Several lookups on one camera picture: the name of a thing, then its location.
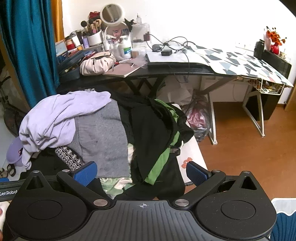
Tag geometric patterned table mat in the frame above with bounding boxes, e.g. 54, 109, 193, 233
187, 45, 294, 87

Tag white labelled bottle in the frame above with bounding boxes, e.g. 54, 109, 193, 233
117, 37, 133, 60

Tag white printed cloth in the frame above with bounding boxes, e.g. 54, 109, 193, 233
171, 103, 207, 186

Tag black cabinet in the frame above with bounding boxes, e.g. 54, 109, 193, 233
245, 88, 279, 121

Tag clear plastic organiser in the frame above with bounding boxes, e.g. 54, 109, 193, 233
131, 23, 152, 49

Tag orange curtain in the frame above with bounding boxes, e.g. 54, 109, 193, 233
51, 0, 64, 43

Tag brown sandal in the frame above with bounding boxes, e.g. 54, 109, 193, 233
0, 163, 16, 178

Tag bunch of makeup brushes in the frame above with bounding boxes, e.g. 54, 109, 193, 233
80, 19, 102, 36

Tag black cables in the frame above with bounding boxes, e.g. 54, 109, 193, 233
148, 35, 201, 56

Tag white wire basket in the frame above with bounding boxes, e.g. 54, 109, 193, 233
251, 77, 285, 95

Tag white brush holder cup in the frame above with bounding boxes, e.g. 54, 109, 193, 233
87, 30, 103, 46

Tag white metal table frame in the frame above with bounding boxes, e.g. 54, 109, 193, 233
199, 76, 265, 145

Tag orange flowers in red vase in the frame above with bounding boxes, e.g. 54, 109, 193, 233
264, 26, 287, 55

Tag blue white frilled cloth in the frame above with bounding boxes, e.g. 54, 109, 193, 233
269, 198, 296, 241

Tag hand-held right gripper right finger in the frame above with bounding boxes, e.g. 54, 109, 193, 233
171, 161, 264, 210

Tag black desk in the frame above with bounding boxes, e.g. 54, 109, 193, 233
55, 50, 238, 98

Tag black garment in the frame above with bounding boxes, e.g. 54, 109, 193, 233
109, 91, 153, 144
125, 160, 186, 201

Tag black green sports jacket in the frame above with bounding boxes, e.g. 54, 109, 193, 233
128, 98, 195, 186

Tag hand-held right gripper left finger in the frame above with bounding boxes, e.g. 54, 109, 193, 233
20, 161, 114, 210

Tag white desk pad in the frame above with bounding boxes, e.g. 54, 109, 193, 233
146, 51, 197, 64

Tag grey sweater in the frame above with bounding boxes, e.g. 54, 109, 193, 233
67, 101, 130, 179

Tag teal curtain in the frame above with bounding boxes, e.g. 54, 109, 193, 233
5, 0, 60, 109

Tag light green floral cloth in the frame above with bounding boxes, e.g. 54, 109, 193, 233
99, 177, 137, 200

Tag beige pouch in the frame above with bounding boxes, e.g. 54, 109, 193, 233
80, 51, 116, 76

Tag black white patterned cloth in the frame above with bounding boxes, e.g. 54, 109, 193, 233
55, 146, 84, 172

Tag white cosmetic case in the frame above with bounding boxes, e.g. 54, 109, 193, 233
104, 24, 130, 42

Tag clear plastic bag of clothes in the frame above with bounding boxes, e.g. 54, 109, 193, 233
183, 89, 211, 142

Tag black cosmetics tray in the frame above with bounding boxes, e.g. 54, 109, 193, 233
57, 50, 93, 82

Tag lavender pajama top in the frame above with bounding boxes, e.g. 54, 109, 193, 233
19, 91, 112, 171

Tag blue cardboard box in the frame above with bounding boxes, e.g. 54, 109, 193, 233
55, 40, 69, 57

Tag round white mirror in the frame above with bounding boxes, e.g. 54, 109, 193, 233
100, 4, 126, 26

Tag pink notebook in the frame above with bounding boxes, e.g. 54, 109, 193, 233
103, 59, 141, 78

